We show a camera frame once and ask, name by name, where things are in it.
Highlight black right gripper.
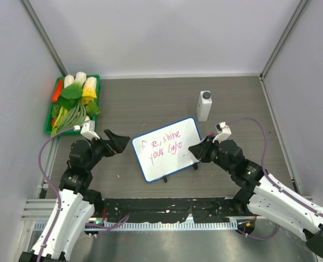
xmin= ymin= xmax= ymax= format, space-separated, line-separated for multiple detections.
xmin=189 ymin=135 xmax=235 ymax=174

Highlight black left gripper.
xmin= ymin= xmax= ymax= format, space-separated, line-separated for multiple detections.
xmin=85 ymin=129 xmax=129 ymax=170

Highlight blue-framed whiteboard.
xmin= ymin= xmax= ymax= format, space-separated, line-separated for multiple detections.
xmin=131 ymin=117 xmax=201 ymax=183

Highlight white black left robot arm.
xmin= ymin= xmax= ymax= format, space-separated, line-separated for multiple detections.
xmin=19 ymin=129 xmax=130 ymax=261

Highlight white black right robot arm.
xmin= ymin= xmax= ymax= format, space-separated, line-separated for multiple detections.
xmin=188 ymin=136 xmax=323 ymax=258

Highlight white bottle black cap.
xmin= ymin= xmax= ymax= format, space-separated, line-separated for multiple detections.
xmin=196 ymin=91 xmax=212 ymax=122

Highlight green toy bean bundle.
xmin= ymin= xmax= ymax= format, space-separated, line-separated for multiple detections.
xmin=58 ymin=101 xmax=91 ymax=131

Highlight yellow white toy napa cabbage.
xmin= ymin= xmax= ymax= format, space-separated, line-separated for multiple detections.
xmin=81 ymin=77 xmax=97 ymax=105

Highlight yellow green toy stalks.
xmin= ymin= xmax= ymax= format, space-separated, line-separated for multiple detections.
xmin=51 ymin=106 xmax=69 ymax=136

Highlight green plastic vegetable tray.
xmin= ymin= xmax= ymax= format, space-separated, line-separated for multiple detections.
xmin=44 ymin=75 xmax=100 ymax=135

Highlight white green toy cabbage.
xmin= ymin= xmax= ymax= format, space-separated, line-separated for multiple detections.
xmin=74 ymin=72 xmax=87 ymax=86

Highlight orange toy carrot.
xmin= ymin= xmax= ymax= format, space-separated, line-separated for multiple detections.
xmin=52 ymin=79 xmax=63 ymax=103

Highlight white toy bok choy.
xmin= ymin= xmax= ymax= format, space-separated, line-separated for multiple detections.
xmin=63 ymin=75 xmax=75 ymax=88

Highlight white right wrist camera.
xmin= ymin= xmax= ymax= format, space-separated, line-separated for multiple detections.
xmin=212 ymin=122 xmax=231 ymax=143

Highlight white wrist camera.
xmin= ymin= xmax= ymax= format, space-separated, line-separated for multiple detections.
xmin=74 ymin=120 xmax=100 ymax=141
xmin=212 ymin=122 xmax=231 ymax=143

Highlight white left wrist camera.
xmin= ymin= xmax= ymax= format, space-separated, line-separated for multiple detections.
xmin=74 ymin=120 xmax=100 ymax=141

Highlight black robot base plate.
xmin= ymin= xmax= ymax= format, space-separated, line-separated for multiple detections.
xmin=93 ymin=198 xmax=256 ymax=224

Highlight white slotted cable duct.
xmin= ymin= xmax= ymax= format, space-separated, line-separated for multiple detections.
xmin=33 ymin=219 xmax=237 ymax=232

